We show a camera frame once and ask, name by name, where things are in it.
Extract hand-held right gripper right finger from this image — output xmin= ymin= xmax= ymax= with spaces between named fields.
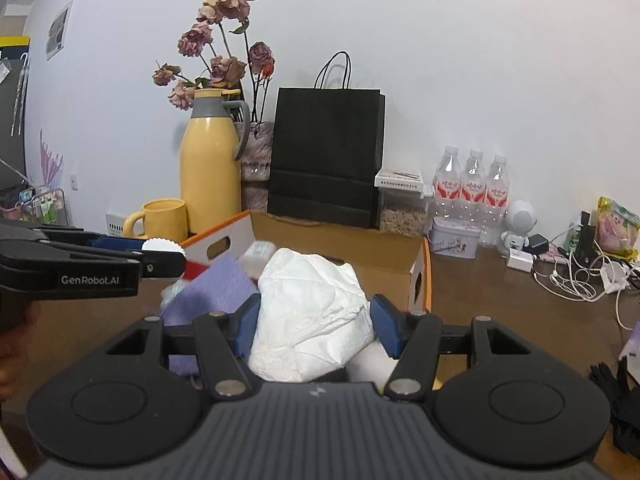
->
xmin=369 ymin=294 xmax=532 ymax=405

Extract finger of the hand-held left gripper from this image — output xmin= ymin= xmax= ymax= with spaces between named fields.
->
xmin=139 ymin=250 xmax=189 ymax=279
xmin=30 ymin=226 xmax=147 ymax=257

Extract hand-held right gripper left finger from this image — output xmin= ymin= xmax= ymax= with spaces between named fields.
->
xmin=102 ymin=294 xmax=262 ymax=402

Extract white ribbed bottle cap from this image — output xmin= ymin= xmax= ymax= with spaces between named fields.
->
xmin=142 ymin=237 xmax=184 ymax=257

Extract red green felt flower clip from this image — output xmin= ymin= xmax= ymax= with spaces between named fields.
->
xmin=181 ymin=259 xmax=213 ymax=281

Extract white paper bag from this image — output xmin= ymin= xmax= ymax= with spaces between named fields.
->
xmin=247 ymin=247 xmax=377 ymax=383

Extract orange-edged cardboard box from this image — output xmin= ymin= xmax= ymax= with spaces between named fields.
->
xmin=179 ymin=209 xmax=445 ymax=391

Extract person's left forearm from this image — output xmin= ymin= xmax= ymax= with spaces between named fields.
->
xmin=0 ymin=302 xmax=41 ymax=403

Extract iridescent plastic wrap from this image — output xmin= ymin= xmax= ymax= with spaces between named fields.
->
xmin=160 ymin=279 xmax=193 ymax=311

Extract yellow mug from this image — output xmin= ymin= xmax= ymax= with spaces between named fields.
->
xmin=123 ymin=199 xmax=189 ymax=243

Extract purple knit cloth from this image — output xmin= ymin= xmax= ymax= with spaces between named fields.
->
xmin=161 ymin=255 xmax=261 ymax=378

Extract white tissue packet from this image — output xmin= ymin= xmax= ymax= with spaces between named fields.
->
xmin=239 ymin=241 xmax=277 ymax=281

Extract yellow thermos jug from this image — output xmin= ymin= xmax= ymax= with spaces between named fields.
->
xmin=180 ymin=88 xmax=251 ymax=236

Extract clear seed container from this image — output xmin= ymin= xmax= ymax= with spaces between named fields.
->
xmin=378 ymin=192 xmax=432 ymax=236

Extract pale printed tin box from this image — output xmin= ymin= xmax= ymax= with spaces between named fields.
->
xmin=429 ymin=217 xmax=482 ymax=260

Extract pink mottled vase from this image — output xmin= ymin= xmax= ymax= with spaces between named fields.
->
xmin=241 ymin=121 xmax=275 ymax=211

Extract white power adapter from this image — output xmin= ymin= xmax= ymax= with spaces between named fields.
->
xmin=506 ymin=251 xmax=536 ymax=273

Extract red-labelled water bottle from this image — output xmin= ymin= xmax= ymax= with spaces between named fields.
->
xmin=484 ymin=154 xmax=512 ymax=248
xmin=460 ymin=149 xmax=490 ymax=248
xmin=431 ymin=146 xmax=465 ymax=236

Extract dark cabinet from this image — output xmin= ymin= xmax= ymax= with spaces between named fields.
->
xmin=0 ymin=35 xmax=32 ymax=191

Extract white robot toy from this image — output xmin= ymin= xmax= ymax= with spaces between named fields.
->
xmin=497 ymin=199 xmax=538 ymax=256

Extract hanging metal tongs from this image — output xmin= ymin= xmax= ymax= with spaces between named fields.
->
xmin=11 ymin=52 xmax=31 ymax=137

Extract black paper bag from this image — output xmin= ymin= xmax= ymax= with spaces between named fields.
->
xmin=266 ymin=51 xmax=387 ymax=231

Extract small black box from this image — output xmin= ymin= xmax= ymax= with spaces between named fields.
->
xmin=580 ymin=211 xmax=599 ymax=261

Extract black gloves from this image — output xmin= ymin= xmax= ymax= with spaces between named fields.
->
xmin=589 ymin=355 xmax=640 ymax=453

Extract pale purple fabric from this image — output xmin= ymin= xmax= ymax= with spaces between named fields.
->
xmin=620 ymin=320 xmax=640 ymax=361

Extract yellow pink snack packet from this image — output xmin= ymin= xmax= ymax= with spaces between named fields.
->
xmin=597 ymin=196 xmax=640 ymax=261

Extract dried rose bouquet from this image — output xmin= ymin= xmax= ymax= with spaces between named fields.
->
xmin=152 ymin=0 xmax=276 ymax=123

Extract metal wire basket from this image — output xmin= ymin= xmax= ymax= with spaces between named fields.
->
xmin=0 ymin=186 xmax=68 ymax=228

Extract purple plant wall decal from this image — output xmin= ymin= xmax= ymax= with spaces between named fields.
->
xmin=30 ymin=130 xmax=65 ymax=188

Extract white cable tangle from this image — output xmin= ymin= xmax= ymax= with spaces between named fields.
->
xmin=530 ymin=245 xmax=640 ymax=331

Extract framed wall picture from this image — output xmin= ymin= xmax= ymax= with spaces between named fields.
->
xmin=46 ymin=1 xmax=73 ymax=61

